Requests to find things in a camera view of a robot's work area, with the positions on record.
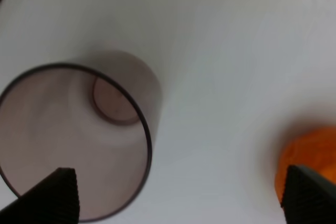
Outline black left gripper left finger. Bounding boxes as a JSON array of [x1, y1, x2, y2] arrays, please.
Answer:
[[1, 168, 80, 224]]

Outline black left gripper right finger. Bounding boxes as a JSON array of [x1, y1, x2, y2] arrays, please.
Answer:
[[281, 165, 335, 224]]

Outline translucent purple plastic cup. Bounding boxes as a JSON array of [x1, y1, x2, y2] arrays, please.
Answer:
[[1, 50, 162, 223]]

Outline orange tangerine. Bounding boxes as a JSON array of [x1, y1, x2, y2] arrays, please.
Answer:
[[275, 126, 335, 202]]

